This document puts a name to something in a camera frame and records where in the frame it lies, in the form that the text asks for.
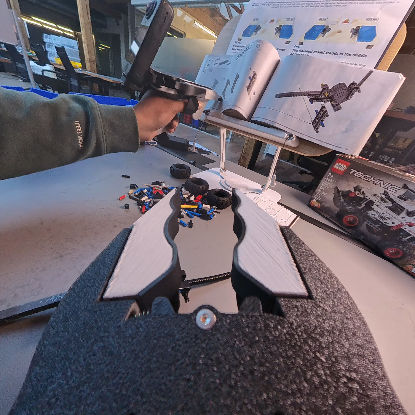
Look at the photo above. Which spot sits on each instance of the person's left hand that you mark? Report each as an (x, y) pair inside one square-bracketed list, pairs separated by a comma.
[(155, 117)]

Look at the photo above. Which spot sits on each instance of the black toothed rod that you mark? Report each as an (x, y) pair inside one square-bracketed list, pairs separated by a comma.
[(207, 280)]

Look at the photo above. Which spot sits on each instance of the toy truck box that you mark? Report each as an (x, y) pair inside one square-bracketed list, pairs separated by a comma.
[(369, 201)]

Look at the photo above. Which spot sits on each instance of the person's left forearm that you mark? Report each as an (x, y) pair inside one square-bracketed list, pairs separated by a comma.
[(58, 130)]

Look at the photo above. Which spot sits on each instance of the white book stand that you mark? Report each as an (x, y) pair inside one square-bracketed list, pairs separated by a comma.
[(224, 178)]

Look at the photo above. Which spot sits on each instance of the grey desk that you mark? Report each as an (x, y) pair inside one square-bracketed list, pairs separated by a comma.
[(65, 220)]

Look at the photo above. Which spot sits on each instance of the blue plastic bin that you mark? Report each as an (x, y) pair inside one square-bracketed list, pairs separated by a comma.
[(39, 94)]

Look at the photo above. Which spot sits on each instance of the clear sticker sheet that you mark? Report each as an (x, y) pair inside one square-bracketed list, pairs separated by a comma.
[(272, 209)]

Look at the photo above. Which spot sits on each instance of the black toy tyre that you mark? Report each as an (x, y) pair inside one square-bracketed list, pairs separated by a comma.
[(196, 186), (180, 170), (219, 198)]

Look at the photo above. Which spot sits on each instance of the white printed task sheet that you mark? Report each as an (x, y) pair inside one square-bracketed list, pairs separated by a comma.
[(324, 29)]

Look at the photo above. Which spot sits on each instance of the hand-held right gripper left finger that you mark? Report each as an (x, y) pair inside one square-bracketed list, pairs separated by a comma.
[(142, 259)]

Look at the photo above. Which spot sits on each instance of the black power adapter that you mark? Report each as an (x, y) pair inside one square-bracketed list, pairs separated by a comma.
[(172, 141)]

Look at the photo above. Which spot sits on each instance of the wooden post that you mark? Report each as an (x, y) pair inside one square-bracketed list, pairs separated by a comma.
[(86, 35)]

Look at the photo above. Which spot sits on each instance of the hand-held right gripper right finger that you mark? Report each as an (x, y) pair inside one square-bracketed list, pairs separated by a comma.
[(269, 259)]

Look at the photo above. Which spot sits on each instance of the pile of small building bricks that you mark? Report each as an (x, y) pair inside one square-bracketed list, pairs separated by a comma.
[(155, 194)]

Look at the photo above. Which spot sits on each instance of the instruction booklet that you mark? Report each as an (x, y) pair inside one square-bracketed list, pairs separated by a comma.
[(311, 91)]

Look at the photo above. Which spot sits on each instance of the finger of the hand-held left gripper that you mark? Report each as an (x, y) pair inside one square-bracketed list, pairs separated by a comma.
[(201, 91)]

